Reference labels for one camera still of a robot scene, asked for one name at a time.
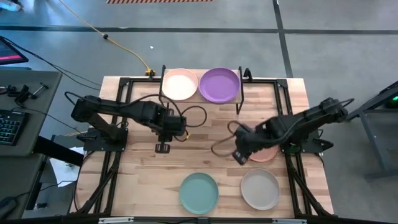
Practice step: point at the grey plate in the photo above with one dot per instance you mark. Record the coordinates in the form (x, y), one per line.
(260, 189)

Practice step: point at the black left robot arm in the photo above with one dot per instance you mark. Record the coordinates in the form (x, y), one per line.
(109, 109)

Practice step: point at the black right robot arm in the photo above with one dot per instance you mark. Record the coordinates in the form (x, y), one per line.
(311, 119)

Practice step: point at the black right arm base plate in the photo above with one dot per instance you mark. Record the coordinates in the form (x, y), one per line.
(320, 144)

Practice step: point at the silver edge bracket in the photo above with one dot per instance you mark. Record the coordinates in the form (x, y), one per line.
(115, 220)
(289, 221)

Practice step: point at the grey desk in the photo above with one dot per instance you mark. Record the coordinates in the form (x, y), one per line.
(37, 124)

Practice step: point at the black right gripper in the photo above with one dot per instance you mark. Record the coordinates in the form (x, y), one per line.
(255, 138)

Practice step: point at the salmon plate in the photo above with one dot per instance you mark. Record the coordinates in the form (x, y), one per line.
(265, 156)

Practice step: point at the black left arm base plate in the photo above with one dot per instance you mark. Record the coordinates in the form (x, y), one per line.
(93, 144)

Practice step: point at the grey metal stand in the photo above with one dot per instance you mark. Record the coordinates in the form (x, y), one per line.
(373, 130)

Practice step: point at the white paper sheet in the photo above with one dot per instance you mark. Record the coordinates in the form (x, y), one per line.
(63, 171)

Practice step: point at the monitor with pink line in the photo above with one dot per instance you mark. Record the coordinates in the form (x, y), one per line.
(9, 53)

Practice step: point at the teal plate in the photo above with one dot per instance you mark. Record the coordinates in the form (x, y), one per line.
(199, 193)

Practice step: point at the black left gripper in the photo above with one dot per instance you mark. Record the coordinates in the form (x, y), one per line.
(171, 124)

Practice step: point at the black slanted bar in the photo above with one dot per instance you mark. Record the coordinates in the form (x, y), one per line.
(56, 150)

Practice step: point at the purple plate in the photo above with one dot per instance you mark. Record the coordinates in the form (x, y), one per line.
(219, 85)

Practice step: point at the cream plate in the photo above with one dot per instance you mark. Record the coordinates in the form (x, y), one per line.
(179, 84)

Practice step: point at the black desk clamp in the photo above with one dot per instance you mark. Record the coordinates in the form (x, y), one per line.
(23, 93)

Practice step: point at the black backlit keyboard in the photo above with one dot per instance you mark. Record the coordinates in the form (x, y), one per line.
(11, 127)

